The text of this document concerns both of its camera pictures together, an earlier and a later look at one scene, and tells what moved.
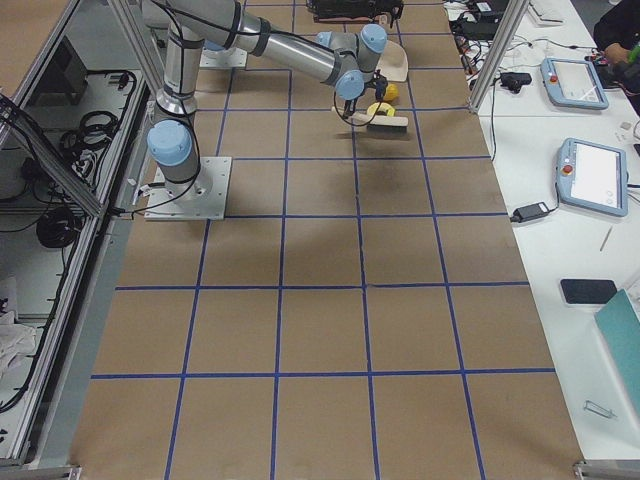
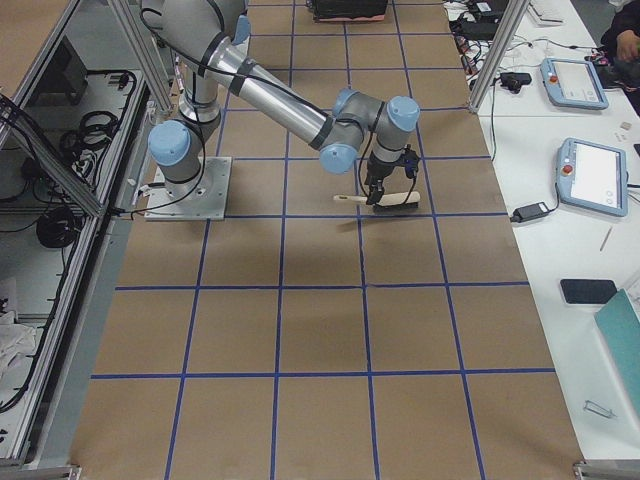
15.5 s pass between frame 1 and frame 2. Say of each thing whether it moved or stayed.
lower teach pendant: stayed
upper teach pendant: stayed
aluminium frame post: stayed
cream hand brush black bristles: moved
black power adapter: stayed
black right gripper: moved
